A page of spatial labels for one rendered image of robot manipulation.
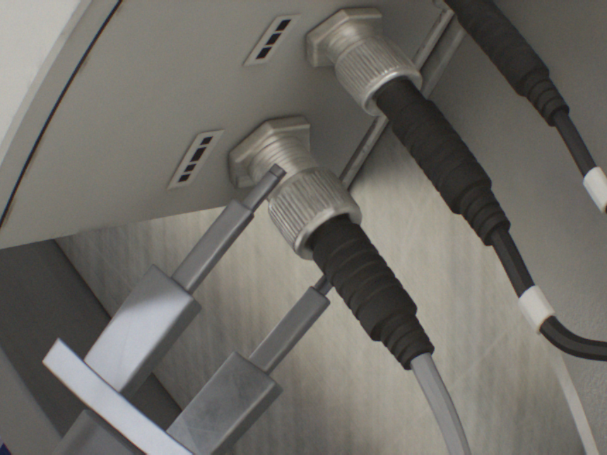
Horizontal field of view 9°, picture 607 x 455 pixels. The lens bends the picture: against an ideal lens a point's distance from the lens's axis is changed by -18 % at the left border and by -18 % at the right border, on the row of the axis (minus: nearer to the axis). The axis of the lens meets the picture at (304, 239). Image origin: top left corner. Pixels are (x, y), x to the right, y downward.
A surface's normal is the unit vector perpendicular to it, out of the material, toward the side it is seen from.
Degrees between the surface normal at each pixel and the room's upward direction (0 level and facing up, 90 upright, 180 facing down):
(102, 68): 132
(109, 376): 62
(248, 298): 90
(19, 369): 38
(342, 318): 90
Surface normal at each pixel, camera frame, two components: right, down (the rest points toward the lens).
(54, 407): 0.40, -0.71
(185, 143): 0.52, 0.72
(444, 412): -0.09, -0.28
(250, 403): -0.29, -0.34
